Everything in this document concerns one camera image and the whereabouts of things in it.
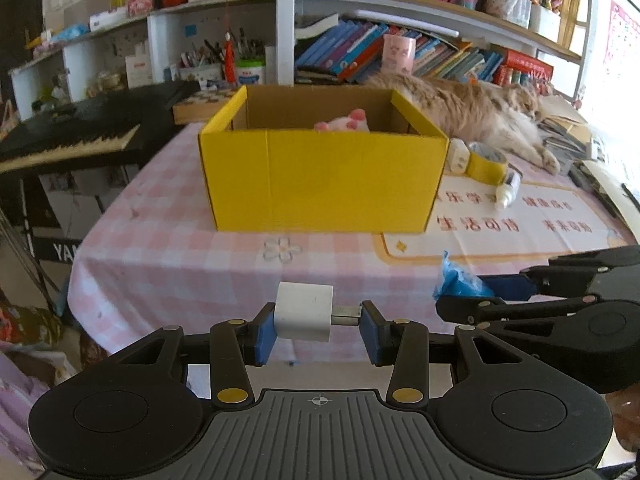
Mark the red tassel pendant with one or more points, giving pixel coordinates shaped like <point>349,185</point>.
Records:
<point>229,62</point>

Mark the pen cup with pens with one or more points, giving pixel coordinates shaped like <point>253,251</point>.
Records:
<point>200,65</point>

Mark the white charger with prongs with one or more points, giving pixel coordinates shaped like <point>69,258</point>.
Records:
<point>457,156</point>

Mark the black keyboard stand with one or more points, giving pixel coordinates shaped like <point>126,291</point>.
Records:
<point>55,210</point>

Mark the white cube charger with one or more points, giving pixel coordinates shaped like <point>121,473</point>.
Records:
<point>302,312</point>

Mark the purple fuzzy clothing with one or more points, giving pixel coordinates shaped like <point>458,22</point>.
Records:
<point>30,410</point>

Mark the pile of papers and books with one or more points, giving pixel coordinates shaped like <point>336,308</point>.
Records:
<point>570,120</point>

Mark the white glue bottle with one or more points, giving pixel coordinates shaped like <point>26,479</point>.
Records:
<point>506,192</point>

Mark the pink printed cup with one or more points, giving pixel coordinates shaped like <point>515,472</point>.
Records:
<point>399,52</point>

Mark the white crayon box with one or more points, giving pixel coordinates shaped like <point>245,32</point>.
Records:
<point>545,22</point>

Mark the pink plush pig toy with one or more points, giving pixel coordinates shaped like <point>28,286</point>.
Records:
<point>345,122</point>

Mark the yellow tape roll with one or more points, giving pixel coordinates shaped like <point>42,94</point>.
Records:
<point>487,167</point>

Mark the wooden chessboard box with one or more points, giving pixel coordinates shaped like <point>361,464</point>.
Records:
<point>200,105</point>

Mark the red book box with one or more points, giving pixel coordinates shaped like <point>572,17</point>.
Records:
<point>525,62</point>

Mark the black electric piano keyboard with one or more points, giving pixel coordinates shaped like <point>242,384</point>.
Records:
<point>75,130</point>

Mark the long-haired orange white cat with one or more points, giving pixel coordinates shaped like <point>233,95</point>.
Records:
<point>465,105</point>

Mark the white metal bookshelf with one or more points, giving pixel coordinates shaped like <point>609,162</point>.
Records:
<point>285,25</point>

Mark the row of leaning blue books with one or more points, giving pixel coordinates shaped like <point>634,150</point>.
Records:
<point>345,50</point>

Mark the white side shelf unit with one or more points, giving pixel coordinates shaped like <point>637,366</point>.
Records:
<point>80,57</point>

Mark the white jar with green lid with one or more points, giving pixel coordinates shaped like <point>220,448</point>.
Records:
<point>250,72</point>

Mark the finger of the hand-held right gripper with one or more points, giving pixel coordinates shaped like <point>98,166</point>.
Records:
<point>470,309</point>
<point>510,287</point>

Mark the white paper sheet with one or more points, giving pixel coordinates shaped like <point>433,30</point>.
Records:
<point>620,175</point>

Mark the row of small colourful bottles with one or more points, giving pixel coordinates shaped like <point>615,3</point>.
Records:
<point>520,80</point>

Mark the clear marker pen holder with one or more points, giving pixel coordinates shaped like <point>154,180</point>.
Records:
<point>510,2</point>

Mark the dark pencil case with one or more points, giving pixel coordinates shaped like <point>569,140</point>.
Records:
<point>592,190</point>

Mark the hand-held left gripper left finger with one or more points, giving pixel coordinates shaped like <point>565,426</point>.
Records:
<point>263,340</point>

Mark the white light bar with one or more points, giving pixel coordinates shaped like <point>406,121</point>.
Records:
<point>430,29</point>

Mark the pink alphabet wall poster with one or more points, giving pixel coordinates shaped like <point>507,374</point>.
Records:
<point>625,40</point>

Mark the blue plastic bag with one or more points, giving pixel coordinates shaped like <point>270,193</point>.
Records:
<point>457,282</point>

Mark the yellow cardboard box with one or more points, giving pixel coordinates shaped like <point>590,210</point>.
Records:
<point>320,180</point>

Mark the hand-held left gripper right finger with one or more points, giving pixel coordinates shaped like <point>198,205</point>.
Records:
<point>370,335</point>

